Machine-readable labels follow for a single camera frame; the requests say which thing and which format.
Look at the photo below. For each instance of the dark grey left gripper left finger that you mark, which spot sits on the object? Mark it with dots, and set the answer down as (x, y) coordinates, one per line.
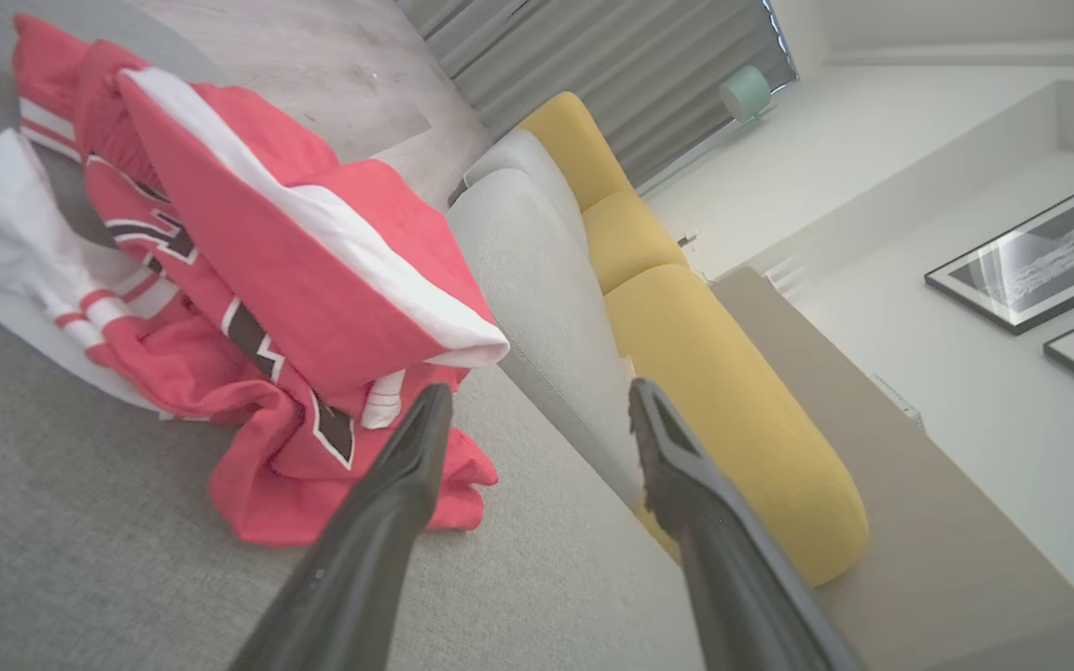
(360, 559)

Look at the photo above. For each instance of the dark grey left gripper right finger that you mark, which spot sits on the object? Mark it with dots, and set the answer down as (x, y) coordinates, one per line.
(733, 578)

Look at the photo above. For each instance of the red basketball jersey number 23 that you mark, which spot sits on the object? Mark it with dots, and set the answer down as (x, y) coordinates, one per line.
(267, 494)

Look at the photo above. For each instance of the long yellow sofa back cushion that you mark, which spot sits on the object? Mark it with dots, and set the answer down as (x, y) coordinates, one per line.
(742, 410)

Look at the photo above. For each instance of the beige wooden panel behind sofa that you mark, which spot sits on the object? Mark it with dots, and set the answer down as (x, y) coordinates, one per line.
(919, 522)

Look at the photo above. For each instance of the pale label on yellow cushion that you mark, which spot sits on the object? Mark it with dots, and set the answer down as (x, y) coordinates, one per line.
(627, 365)

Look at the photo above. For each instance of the white flat device on panel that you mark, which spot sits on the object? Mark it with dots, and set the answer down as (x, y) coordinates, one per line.
(901, 403)

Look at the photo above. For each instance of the grey couch cushion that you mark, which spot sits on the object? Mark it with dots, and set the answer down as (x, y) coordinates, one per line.
(80, 559)

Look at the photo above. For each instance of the white slatted object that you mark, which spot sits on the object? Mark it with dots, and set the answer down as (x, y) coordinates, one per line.
(787, 278)

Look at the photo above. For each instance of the long grey sofa seat cushion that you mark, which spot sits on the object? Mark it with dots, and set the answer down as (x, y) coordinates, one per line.
(537, 280)

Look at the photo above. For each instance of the small yellow sofa back cushion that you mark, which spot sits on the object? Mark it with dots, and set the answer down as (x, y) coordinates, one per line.
(630, 238)
(579, 144)

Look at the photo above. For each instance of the short grey sofa seat cushion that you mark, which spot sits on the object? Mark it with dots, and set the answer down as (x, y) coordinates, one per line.
(528, 154)

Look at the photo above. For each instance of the large black framed picture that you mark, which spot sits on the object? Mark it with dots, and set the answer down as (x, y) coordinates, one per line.
(1040, 256)

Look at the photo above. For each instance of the mint green floor lamp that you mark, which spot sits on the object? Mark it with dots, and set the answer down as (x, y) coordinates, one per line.
(745, 93)

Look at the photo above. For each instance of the grey pleated curtain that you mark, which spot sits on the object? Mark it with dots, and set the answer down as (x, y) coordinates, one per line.
(612, 56)

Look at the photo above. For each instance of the dark wall socket plug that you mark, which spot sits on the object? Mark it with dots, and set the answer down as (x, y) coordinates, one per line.
(688, 238)

